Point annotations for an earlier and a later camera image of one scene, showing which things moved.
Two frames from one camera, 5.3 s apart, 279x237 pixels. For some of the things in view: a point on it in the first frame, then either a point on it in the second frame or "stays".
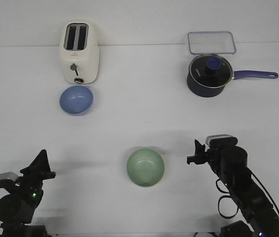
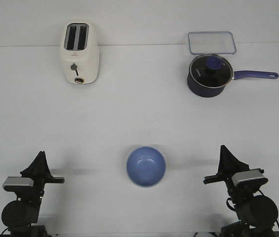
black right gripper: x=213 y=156 to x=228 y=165
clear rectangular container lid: x=211 y=42 stays
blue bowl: x=76 y=100 to x=146 y=166
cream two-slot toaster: x=79 y=50 stays
